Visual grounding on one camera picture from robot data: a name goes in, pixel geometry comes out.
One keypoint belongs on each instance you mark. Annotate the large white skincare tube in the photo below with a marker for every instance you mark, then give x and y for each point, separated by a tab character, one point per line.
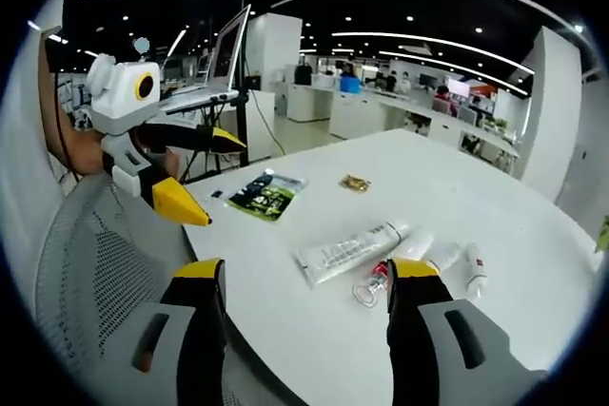
345	249

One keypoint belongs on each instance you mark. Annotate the black laptop stand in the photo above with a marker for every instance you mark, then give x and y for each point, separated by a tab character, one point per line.
240	125

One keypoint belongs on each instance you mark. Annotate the white office desk row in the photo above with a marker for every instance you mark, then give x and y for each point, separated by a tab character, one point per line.
399	116

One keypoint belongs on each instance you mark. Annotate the open laptop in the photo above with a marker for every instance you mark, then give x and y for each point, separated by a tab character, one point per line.
216	73

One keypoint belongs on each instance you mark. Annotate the small black clear packet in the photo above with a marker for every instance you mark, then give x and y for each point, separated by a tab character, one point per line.
216	194

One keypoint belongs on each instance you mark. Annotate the small white skincare tube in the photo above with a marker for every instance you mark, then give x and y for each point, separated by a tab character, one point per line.
415	242

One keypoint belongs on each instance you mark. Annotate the white pillar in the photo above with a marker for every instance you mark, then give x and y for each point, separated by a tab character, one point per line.
273	47

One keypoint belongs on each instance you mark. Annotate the small clear red skincare bottle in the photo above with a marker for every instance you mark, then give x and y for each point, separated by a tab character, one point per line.
373	284

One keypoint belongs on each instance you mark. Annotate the green black packet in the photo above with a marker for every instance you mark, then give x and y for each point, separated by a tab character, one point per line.
265	196

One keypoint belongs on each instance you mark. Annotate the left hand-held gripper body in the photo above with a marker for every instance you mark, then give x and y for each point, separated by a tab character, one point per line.
124	106

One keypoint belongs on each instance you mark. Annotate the grey mesh office chair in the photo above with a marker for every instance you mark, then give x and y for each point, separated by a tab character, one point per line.
95	282

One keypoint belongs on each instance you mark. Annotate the white skincare bottle red label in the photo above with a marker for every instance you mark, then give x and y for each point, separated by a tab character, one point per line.
477	268

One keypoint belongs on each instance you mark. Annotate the small gold packet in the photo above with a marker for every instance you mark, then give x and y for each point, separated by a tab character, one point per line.
355	182

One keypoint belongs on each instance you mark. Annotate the green plant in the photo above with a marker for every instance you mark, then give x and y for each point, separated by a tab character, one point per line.
603	235

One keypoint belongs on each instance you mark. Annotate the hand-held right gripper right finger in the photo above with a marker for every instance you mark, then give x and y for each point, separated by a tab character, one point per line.
428	330

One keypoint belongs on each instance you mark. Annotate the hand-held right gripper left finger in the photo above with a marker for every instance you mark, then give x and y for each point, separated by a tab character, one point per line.
190	330

